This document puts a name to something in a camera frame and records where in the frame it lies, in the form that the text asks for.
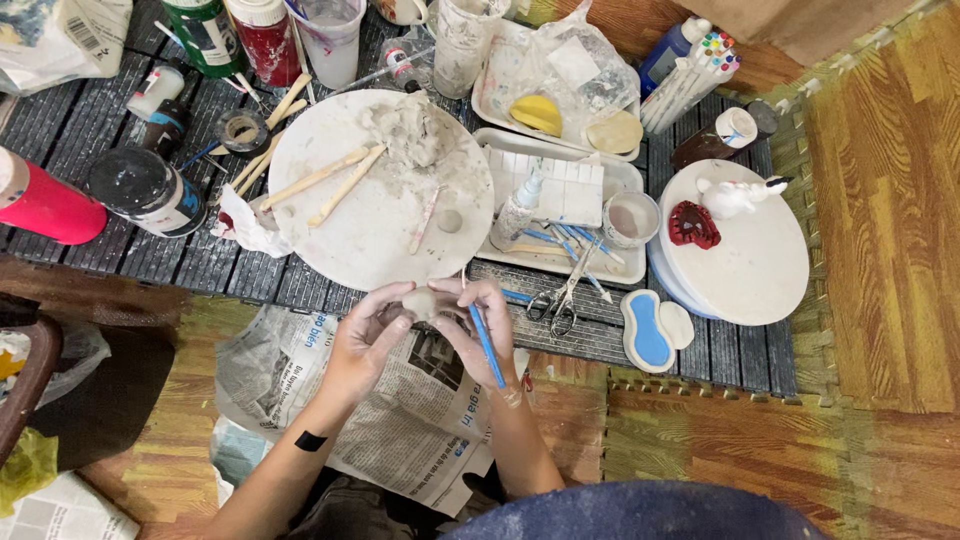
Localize person's right hand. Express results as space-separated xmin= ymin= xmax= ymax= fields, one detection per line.
xmin=427 ymin=277 xmax=526 ymax=411

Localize person's left hand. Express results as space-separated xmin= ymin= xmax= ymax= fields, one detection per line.
xmin=318 ymin=281 xmax=417 ymax=411

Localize blue sculpting tool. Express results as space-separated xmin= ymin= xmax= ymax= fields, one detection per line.
xmin=461 ymin=268 xmax=508 ymax=391

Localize grey clay ball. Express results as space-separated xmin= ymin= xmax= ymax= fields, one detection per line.
xmin=402 ymin=286 xmax=442 ymax=324

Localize metal scissors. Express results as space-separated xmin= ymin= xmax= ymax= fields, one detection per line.
xmin=525 ymin=238 xmax=601 ymax=339

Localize newspaper sheet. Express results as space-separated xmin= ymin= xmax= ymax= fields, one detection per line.
xmin=213 ymin=303 xmax=535 ymax=519

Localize stained spray bottle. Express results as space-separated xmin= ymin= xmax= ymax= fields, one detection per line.
xmin=489 ymin=168 xmax=546 ymax=254

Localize pink modelling stick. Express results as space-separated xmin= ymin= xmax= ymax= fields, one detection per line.
xmin=408 ymin=184 xmax=447 ymax=256

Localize round white work board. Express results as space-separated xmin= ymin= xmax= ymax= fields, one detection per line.
xmin=267 ymin=88 xmax=496 ymax=294

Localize white tray with tools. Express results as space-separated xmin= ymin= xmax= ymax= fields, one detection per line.
xmin=472 ymin=126 xmax=648 ymax=287

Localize long wooden modelling tool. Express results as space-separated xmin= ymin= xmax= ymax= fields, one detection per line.
xmin=306 ymin=144 xmax=388 ymax=229
xmin=259 ymin=145 xmax=372 ymax=213

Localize blue and white clay piece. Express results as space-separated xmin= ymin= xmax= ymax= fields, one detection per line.
xmin=619 ymin=288 xmax=678 ymax=375

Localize person's dark trousers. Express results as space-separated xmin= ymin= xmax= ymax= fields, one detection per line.
xmin=285 ymin=468 xmax=451 ymax=540

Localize crumpled white tissue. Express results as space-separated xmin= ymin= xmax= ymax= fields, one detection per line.
xmin=210 ymin=184 xmax=295 ymax=260

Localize white grid paint palette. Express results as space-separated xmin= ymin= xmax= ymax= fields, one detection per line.
xmin=482 ymin=144 xmax=606 ymax=229

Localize small water cup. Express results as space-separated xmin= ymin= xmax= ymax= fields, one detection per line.
xmin=601 ymin=190 xmax=663 ymax=251

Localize thin wooden stick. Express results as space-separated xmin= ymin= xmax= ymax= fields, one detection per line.
xmin=208 ymin=97 xmax=310 ymax=157
xmin=227 ymin=130 xmax=286 ymax=199

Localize grey clay lump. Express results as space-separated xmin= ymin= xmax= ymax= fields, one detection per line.
xmin=360 ymin=90 xmax=455 ymax=170

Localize black slatted mat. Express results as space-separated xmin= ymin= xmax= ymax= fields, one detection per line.
xmin=0 ymin=0 xmax=798 ymax=399

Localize yellow sponge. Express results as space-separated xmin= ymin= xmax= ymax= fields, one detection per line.
xmin=509 ymin=94 xmax=564 ymax=139

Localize person's blue garment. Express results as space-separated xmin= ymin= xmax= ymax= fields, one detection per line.
xmin=438 ymin=480 xmax=830 ymax=540

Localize white plastic tray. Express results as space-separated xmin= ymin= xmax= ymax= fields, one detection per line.
xmin=470 ymin=16 xmax=645 ymax=163

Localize round beige sponge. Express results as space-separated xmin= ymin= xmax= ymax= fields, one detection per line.
xmin=585 ymin=110 xmax=645 ymax=156

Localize grey tape roll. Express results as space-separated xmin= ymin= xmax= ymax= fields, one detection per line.
xmin=216 ymin=108 xmax=272 ymax=159

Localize short wooden modelling tool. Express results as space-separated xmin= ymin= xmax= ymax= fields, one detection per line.
xmin=264 ymin=72 xmax=314 ymax=131

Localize large black paint bottle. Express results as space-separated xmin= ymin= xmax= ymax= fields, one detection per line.
xmin=87 ymin=146 xmax=209 ymax=240

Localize white round turntable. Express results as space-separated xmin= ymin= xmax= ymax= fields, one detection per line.
xmin=647 ymin=158 xmax=812 ymax=327

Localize dark chair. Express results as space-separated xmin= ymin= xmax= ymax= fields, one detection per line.
xmin=0 ymin=292 xmax=178 ymax=474

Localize small clear glue bottle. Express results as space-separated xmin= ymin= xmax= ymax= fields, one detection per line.
xmin=381 ymin=37 xmax=423 ymax=94

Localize white animal figurine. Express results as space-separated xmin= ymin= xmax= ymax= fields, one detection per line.
xmin=695 ymin=174 xmax=791 ymax=222

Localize clay-stained white cup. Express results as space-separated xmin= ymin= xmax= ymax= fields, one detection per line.
xmin=432 ymin=0 xmax=506 ymax=101

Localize clear plastic bag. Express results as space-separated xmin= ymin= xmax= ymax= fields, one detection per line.
xmin=501 ymin=0 xmax=642 ymax=144

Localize small black paint bottle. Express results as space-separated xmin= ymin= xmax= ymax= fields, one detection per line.
xmin=141 ymin=99 xmax=192 ymax=157

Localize brown paint bottle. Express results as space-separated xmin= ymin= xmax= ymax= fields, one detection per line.
xmin=669 ymin=99 xmax=781 ymax=172

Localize clear plastic cup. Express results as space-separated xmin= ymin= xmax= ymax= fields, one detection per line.
xmin=285 ymin=0 xmax=368 ymax=92

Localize dark red paint bottle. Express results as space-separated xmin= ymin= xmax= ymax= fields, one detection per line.
xmin=225 ymin=0 xmax=303 ymax=89

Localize small white paint bottle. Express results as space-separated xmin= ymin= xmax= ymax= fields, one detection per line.
xmin=125 ymin=60 xmax=189 ymax=121

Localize bundle of white markers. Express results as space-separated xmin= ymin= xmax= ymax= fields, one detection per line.
xmin=639 ymin=30 xmax=744 ymax=137

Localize white mug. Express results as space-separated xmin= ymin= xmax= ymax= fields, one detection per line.
xmin=370 ymin=0 xmax=429 ymax=27

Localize folded newspaper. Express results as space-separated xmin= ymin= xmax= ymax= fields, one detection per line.
xmin=0 ymin=471 xmax=142 ymax=540

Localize blue paint bottle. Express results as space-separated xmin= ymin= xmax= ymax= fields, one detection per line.
xmin=638 ymin=16 xmax=712 ymax=101

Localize green paint bottle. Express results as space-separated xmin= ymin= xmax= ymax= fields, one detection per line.
xmin=160 ymin=0 xmax=247 ymax=80

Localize yellow-green plastic bag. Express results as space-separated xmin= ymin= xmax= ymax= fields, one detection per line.
xmin=0 ymin=427 xmax=60 ymax=519

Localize white plastic bag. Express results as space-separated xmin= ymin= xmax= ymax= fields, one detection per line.
xmin=0 ymin=0 xmax=135 ymax=97

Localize brown cardboard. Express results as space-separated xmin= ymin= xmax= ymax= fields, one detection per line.
xmin=671 ymin=0 xmax=918 ymax=69

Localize blue-handled brush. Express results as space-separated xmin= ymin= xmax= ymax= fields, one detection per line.
xmin=538 ymin=223 xmax=614 ymax=305
xmin=558 ymin=223 xmax=627 ymax=266

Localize thin clear-handled brush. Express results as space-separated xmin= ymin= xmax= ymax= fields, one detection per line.
xmin=328 ymin=46 xmax=437 ymax=97

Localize white-handled paintbrush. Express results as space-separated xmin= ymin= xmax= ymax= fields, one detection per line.
xmin=153 ymin=19 xmax=265 ymax=108

